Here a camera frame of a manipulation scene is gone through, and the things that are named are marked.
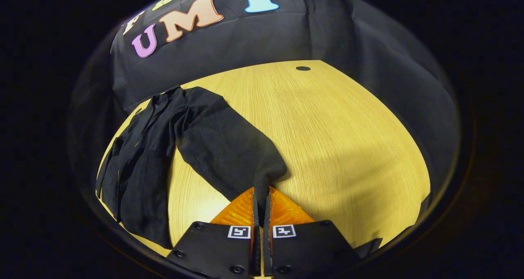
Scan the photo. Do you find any black backdrop cloth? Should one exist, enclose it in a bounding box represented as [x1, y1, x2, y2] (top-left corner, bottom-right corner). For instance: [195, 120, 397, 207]
[70, 0, 461, 214]

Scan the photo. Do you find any black buttoned jacket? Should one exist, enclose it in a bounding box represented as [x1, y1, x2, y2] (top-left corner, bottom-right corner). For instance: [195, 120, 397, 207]
[95, 86, 288, 250]

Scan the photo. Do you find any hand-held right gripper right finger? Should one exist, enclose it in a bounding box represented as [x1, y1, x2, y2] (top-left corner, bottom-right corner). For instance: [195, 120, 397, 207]
[263, 187, 357, 279]

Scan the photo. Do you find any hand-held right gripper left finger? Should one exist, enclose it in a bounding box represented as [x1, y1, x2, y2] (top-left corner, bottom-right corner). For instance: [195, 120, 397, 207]
[166, 187, 261, 279]

